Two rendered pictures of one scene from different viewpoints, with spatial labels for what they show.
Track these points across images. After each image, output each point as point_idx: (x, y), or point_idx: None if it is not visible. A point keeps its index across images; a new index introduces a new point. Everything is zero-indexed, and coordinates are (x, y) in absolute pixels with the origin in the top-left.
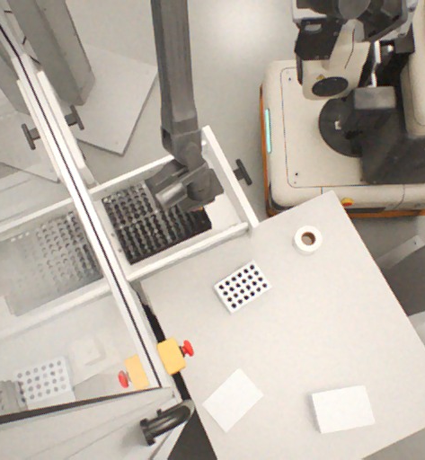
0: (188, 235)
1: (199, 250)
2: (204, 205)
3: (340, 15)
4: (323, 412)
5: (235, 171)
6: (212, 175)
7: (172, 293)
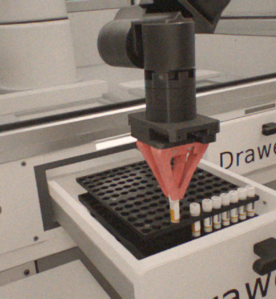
0: (119, 218)
1: (97, 245)
2: (146, 141)
3: None
4: None
5: None
6: (203, 121)
7: (46, 295)
